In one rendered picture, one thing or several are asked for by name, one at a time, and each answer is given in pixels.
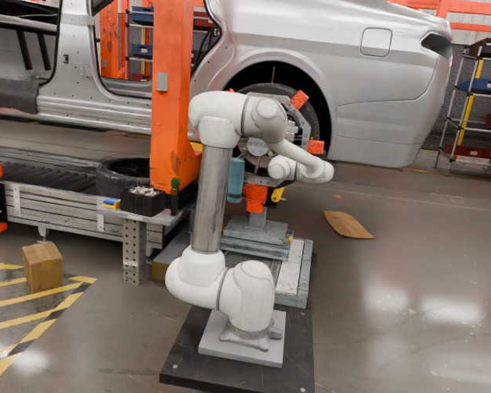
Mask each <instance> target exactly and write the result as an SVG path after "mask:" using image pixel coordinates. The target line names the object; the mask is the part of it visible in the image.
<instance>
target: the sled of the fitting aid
mask: <svg viewBox="0 0 491 393"><path fill-rule="evenodd" d="M229 221H230V220H229V219H228V220H227V221H226V222H225V223H224V224H223V225H222V230H221V240H220V245H219V249H221V250H229V251H234V252H238V253H246V254H251V255H255V256H260V257H268V258H273V259H277V260H285V261H288V257H289V253H290V249H291V243H292V239H293V233H294V230H289V229H287V231H286V233H285V237H284V242H283V245H282V246H281V245H276V244H271V243H263V242H258V241H253V240H248V239H240V238H235V237H231V236H226V235H223V233H224V228H225V227H226V225H227V224H228V223H229Z"/></svg>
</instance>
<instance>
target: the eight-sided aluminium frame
mask: <svg viewBox="0 0 491 393"><path fill-rule="evenodd" d="M246 95H247V96H252V97H272V98H273V99H275V100H277V101H278V102H279V103H282V104H284V106H285V107H286V108H287V109H288V110H289V111H290V112H293V111H295V112H294V113H295V114H296V116H297V118H298V117H299V118H298V120H299V123H300V125H301V127H302V129H303V133H302V143H301V149H304V151H306V152H307V149H308V143H309V135H310V132H311V131H310V130H311V126H310V125H309V123H308V122H307V121H306V120H305V118H304V117H303V116H302V114H301V113H300V112H299V110H297V109H296V108H295V107H294V106H293V105H292V104H291V103H290V98H289V97H288V96H284V95H283V96H281V95H274V94H261V93H256V92H254V93H253V92H248V94H246ZM279 98H280V100H279ZM289 105H290V106H289ZM302 123H304V124H302ZM306 134H307V135H306ZM243 182H248V183H252V184H257V185H263V186H270V187H276V186H278V185H280V184H281V183H282V182H283V181H277V180H274V179H272V178H269V177H263V176H258V175H248V174H245V173H244V179H243Z"/></svg>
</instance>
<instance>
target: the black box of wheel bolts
mask: <svg viewBox="0 0 491 393"><path fill-rule="evenodd" d="M165 193H166V191H165V190H161V189H155V188H150V187H146V186H140V185H136V184H135V185H132V186H129V187H127V188H124V189H121V190H120V211H126V212H130V213H134V214H139V215H142V216H147V217H150V218H152V217H153V216H155V215H156V214H159V213H161V212H162V211H164V204H165Z"/></svg>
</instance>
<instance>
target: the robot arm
mask: <svg viewBox="0 0 491 393"><path fill-rule="evenodd" d="M188 115H189V121H190V123H191V124H192V126H193V127H194V128H195V129H198V130H199V134H200V140H201V142H202V143H203V153H202V161H201V167H200V179H199V185H198V194H197V201H196V213H195V220H194V226H193V238H192V245H190V246H189V247H187V248H186V249H185V250H184V251H183V254H182V257H178V258H177V259H175V260H174V261H172V263H171V265H170V266H169V268H168V270H167V273H166V277H165V284H166V286H167V288H168V291H169V292H170V293H171V294H172V295H173V296H175V297H176V298H178V299H180V300H181V301H184V302H186V303H189V304H192V305H195V306H200V307H203V308H207V309H212V310H220V311H221V312H222V313H224V314H226V315H227V316H228V319H227V321H226V323H225V326H224V329H223V331H222V332H221V333H220V334H219V337H218V340H219V341H220V342H229V343H233V344H236V345H243V346H246V347H250V348H254V349H258V350H260V351H262V352H268V351H269V347H270V346H269V338H282V336H283V332H284V331H283V330H281V329H280V328H278V327H275V326H273V325H274V319H273V318H272V317H271V315H272V312H273V308H274V297H275V286H274V278H273V275H272V273H271V271H270V269H269V268H268V266H267V265H266V264H264V263H262V262H259V261H257V260H247V261H243V262H241V263H240V264H238V265H236V266H235V268H227V267H225V262H224V254H223V253H222V252H221V250H220V249H219V245H220V240H221V230H222V224H223V218H224V207H225V201H226V196H227V190H228V180H229V174H230V168H231V157H232V151H233V148H235V146H236V145H237V144H238V141H239V139H240V137H241V136H248V137H253V138H258V139H262V140H263V141H264V142H265V143H266V144H267V146H268V147H269V148H270V149H271V150H273V151H275V152H276V154H275V155H272V157H271V161H270V163H269V166H268V172H269V175H270V177H271V178H272V179H274V180H277V181H284V180H295V181H300V182H307V183H314V184H322V183H326V182H329V181H330V180H331V179H332V178H333V174H334V168H333V167H332V165H331V164H330V163H328V162H326V161H323V160H321V159H319V158H318V157H315V156H312V155H311V154H309V153H308V152H306V151H304V150H303V149H301V148H299V147H297V146H295V145H294V144H292V143H290V142H288V141H287V140H286V139H285V136H286V133H287V129H288V119H287V115H286V112H285V110H284V108H283V107H282V105H281V104H280V103H279V102H278V101H277V100H275V99H273V98H271V97H252V96H247V95H244V94H239V93H233V92H226V91H210V92H205V93H202V94H199V95H197V96H195V97H194V98H193V99H192V100H191V102H190V104H189V111H188Z"/></svg>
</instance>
